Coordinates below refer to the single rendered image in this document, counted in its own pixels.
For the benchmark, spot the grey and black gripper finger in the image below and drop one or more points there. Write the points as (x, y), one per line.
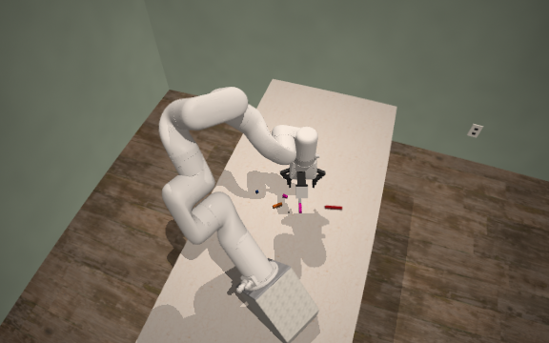
(318, 176)
(286, 176)

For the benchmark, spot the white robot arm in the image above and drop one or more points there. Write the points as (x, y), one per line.
(217, 212)

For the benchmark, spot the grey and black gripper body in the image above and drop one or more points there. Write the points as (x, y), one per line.
(310, 171)

